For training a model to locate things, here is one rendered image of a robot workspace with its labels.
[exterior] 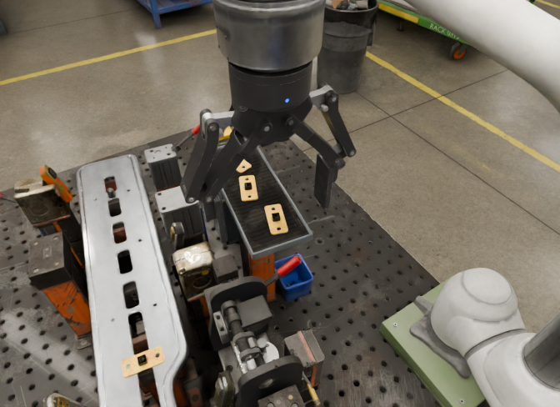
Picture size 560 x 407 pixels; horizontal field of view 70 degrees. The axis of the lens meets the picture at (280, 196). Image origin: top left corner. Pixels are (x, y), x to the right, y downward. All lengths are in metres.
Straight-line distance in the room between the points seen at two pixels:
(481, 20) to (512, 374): 0.70
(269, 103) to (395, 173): 2.52
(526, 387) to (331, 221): 0.83
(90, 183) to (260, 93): 1.03
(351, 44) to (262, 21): 3.06
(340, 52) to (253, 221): 2.62
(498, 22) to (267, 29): 0.26
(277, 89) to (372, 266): 1.11
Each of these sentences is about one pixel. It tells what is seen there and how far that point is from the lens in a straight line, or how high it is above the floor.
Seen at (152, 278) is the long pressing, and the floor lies 1.00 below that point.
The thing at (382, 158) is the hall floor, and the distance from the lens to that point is 2.95.
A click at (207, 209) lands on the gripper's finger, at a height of 1.50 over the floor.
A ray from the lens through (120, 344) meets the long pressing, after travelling 0.97.
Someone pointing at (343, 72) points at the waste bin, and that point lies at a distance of 3.48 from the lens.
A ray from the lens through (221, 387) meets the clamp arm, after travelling 0.78.
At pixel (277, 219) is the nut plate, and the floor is 1.17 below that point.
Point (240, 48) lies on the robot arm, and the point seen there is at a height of 1.69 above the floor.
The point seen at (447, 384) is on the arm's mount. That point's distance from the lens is 1.22.
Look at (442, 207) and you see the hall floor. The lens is 2.70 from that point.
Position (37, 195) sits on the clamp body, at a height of 1.05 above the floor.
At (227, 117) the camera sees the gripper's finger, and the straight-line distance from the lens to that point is 0.38.
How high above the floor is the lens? 1.82
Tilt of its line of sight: 45 degrees down
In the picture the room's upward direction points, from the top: straight up
